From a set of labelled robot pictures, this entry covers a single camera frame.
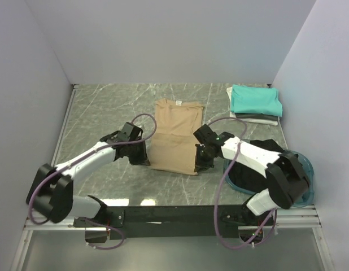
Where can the teal plastic basket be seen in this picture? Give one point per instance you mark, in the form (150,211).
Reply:
(308,196)

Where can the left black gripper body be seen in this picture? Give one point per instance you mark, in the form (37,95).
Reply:
(139,154)

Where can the folded dark grey t-shirt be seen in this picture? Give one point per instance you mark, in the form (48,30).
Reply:
(256,116)

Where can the folded teal t-shirt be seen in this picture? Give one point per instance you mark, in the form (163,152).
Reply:
(246,99)

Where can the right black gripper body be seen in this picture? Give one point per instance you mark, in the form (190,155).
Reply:
(203,159)

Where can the beige t-shirt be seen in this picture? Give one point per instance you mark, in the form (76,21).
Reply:
(172,147)

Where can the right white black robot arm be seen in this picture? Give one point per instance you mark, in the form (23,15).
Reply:
(285,179)

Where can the folded white t-shirt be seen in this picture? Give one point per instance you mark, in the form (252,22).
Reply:
(251,120)

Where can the black clothes in basket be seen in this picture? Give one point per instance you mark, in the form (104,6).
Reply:
(246,179)

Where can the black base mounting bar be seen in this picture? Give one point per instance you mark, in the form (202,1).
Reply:
(170,221)

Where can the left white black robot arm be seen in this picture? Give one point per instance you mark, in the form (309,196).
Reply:
(51,193)

